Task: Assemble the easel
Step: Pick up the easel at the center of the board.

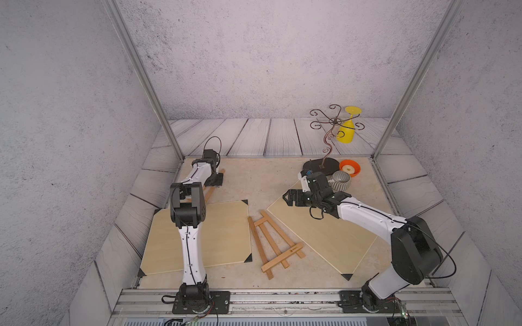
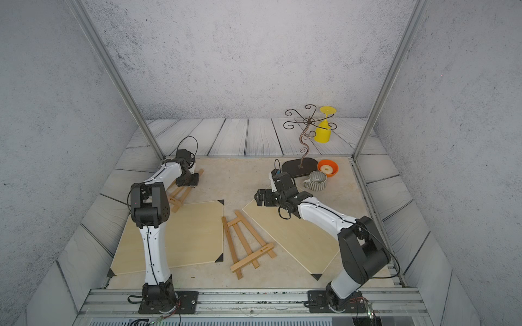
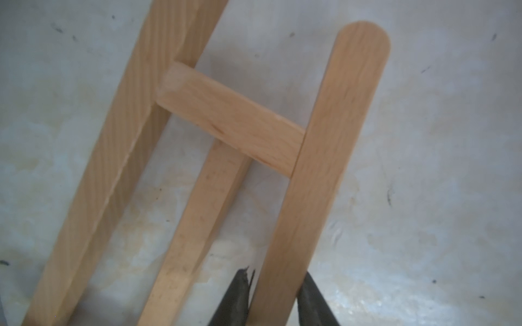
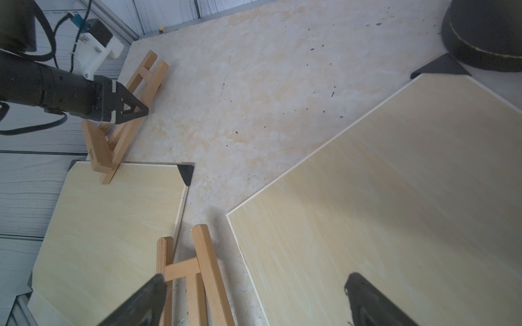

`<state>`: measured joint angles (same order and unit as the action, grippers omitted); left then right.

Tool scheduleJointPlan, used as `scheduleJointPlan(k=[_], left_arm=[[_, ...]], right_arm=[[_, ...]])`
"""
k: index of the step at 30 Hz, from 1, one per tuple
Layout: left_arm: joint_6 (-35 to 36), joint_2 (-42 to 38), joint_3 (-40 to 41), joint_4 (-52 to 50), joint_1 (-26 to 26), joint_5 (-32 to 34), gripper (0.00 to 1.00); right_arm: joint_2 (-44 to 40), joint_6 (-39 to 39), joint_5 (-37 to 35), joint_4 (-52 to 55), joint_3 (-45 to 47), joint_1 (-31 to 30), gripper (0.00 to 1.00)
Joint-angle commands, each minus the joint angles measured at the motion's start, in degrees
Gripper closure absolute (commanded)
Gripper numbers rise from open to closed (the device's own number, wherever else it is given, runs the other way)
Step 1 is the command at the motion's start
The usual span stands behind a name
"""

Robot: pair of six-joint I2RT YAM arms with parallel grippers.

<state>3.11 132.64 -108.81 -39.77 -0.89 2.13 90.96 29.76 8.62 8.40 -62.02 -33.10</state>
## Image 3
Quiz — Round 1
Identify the small wooden easel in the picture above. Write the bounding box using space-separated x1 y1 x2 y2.
23 1 390 325

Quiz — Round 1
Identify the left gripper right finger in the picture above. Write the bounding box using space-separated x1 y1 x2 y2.
296 272 340 326

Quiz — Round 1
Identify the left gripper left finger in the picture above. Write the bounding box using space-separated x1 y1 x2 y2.
208 267 255 326

